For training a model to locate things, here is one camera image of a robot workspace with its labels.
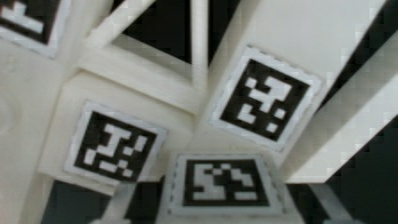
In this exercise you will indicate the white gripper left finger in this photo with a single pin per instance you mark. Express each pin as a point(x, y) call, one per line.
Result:
point(115, 214)

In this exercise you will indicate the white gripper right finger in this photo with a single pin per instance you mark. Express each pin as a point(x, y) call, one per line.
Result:
point(340, 216)

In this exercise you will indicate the white tagged cube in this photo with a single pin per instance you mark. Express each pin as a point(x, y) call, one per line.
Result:
point(223, 190)

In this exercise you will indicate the white chair back frame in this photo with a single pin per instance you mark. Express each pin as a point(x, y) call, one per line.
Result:
point(109, 105)

